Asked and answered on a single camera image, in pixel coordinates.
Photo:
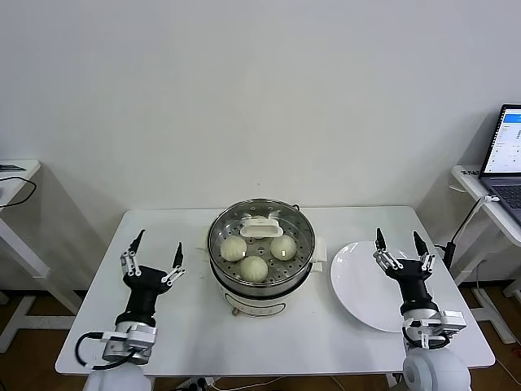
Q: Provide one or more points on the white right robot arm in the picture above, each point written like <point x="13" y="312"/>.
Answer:
<point x="435" y="366"/>

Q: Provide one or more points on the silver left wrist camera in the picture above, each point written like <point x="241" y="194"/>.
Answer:
<point x="136" y="340"/>

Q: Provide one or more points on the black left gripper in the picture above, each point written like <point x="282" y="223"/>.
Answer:
<point x="144" y="291"/>

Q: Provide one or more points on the white power strip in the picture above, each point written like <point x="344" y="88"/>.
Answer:
<point x="199" y="385"/>

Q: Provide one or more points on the perforated steel steamer basket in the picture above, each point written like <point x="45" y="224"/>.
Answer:
<point x="260" y="288"/>

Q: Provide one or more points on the white laptop side table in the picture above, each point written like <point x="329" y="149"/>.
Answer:
<point x="464" y="175"/>

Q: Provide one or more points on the open grey laptop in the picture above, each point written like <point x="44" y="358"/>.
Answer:
<point x="504" y="138"/>

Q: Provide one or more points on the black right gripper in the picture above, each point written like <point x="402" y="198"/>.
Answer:
<point x="413" y="281"/>

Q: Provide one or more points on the white steamed baozi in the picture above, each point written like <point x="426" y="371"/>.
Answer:
<point x="253" y="269"/>
<point x="233" y="249"/>
<point x="283" y="247"/>
<point x="259" y="219"/>

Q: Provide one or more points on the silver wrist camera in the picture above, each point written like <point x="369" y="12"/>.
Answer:
<point x="454" y="322"/>
<point x="136" y="340"/>

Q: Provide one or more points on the round glass pot lid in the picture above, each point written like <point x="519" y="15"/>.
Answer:
<point x="260" y="229"/>

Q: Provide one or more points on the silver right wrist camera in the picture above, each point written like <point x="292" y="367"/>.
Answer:
<point x="454" y="322"/>

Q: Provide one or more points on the white round plate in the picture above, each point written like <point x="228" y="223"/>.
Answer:
<point x="362" y="285"/>

